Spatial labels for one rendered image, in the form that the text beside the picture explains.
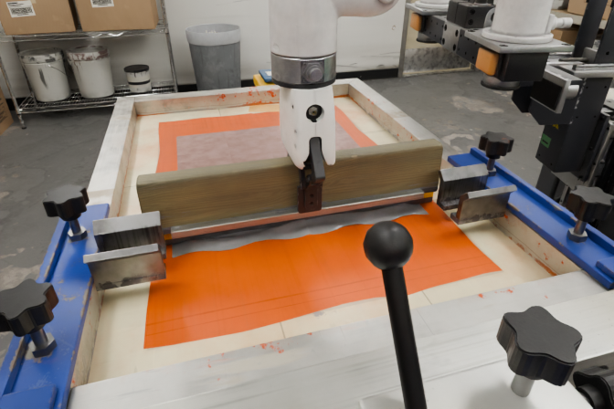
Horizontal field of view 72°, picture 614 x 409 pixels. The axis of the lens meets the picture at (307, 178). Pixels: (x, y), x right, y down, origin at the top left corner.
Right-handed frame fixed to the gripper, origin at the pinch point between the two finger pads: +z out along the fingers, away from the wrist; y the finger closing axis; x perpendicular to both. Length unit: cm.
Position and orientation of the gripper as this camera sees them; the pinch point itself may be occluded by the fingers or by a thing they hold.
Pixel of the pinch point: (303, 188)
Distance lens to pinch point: 56.6
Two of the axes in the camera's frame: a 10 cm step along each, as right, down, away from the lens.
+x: -9.6, 1.3, -2.4
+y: -2.7, -4.8, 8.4
